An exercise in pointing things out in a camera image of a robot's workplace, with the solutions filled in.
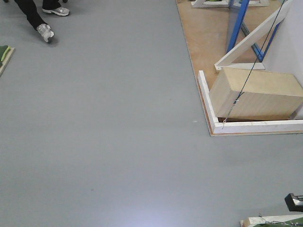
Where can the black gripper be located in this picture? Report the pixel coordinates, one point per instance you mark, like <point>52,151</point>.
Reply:
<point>294,202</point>

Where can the light wooden box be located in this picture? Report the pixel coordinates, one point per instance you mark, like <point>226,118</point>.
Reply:
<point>255,95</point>

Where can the white wooden base frame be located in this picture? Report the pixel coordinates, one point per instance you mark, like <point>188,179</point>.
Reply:
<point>217,128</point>

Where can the green mat on board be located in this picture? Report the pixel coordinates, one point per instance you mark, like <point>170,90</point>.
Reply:
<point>6,53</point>

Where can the seated person in black trousers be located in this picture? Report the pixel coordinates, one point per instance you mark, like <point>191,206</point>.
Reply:
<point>28,7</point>

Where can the white diagonal brace beam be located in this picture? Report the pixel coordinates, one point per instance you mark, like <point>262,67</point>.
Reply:
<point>260,31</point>

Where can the plywood floor platform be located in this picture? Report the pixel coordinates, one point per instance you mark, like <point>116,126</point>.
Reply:
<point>205,31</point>

